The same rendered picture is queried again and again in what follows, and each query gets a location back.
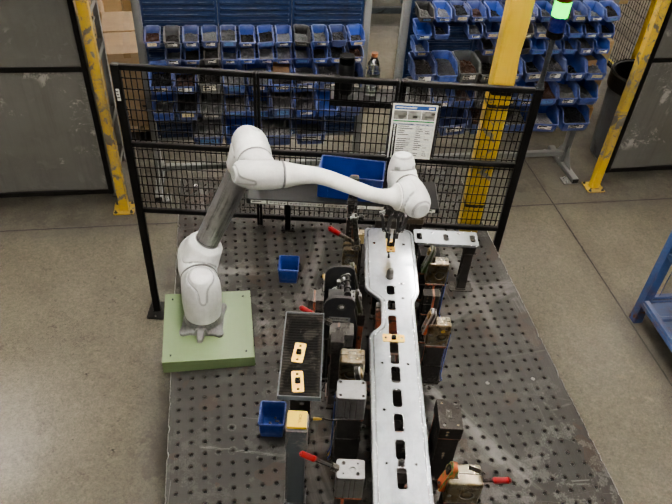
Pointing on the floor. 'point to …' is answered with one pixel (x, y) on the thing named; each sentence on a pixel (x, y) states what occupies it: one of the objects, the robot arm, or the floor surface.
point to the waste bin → (610, 102)
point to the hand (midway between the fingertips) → (391, 237)
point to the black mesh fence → (306, 144)
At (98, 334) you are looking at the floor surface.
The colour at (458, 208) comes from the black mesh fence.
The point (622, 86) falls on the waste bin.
